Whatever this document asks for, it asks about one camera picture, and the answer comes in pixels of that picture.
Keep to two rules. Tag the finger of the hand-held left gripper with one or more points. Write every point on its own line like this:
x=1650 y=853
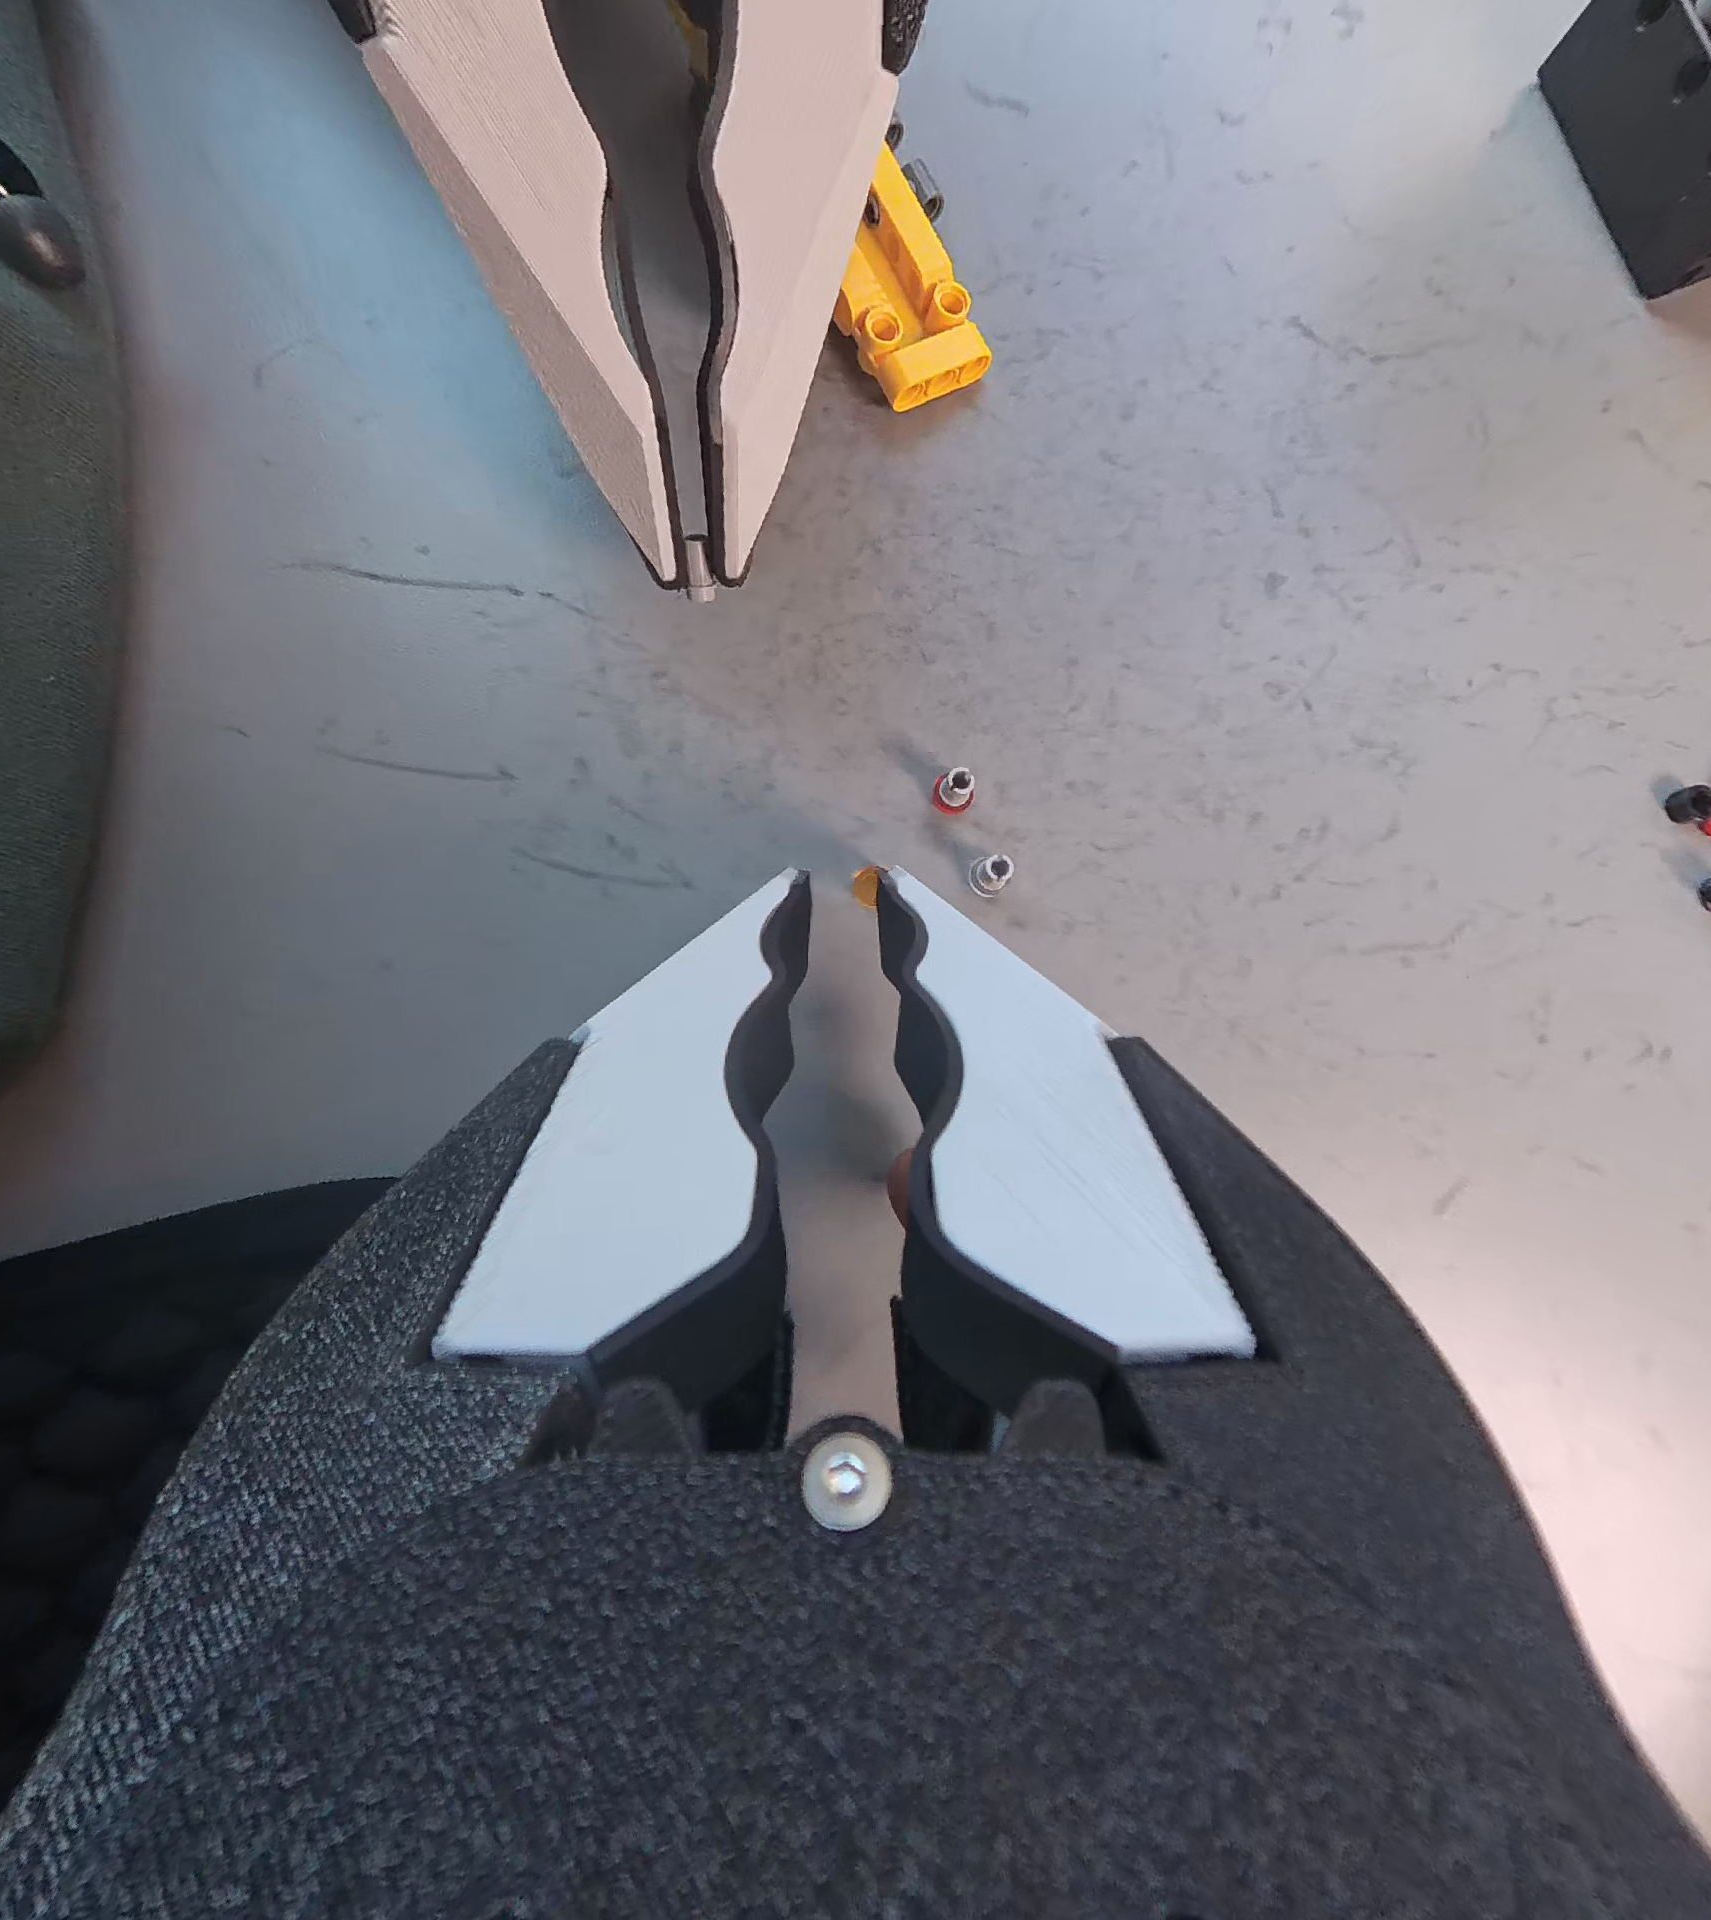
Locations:
x=510 y=181
x=796 y=181

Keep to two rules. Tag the clear round lego stud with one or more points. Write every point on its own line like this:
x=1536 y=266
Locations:
x=982 y=884

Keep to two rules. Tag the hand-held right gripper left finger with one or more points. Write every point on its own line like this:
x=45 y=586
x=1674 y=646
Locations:
x=616 y=1200

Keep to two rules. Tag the person's right hand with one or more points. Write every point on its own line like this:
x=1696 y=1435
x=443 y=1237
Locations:
x=898 y=1189

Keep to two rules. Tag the black mesh cushion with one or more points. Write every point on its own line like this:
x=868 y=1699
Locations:
x=15 y=1500

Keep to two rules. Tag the red round lego stud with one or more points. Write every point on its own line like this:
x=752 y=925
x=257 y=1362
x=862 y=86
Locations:
x=948 y=801

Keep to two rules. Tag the yellow lego panel piece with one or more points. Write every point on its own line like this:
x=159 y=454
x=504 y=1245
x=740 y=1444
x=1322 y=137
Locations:
x=916 y=331

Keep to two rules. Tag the yellow lego vehicle model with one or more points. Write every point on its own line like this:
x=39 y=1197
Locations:
x=1650 y=150

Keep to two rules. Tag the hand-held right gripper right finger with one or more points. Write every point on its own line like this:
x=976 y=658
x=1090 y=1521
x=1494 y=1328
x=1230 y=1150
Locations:
x=1080 y=1200

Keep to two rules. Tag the orange round lego stud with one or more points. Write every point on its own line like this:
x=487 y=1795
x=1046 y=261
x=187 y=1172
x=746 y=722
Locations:
x=868 y=884

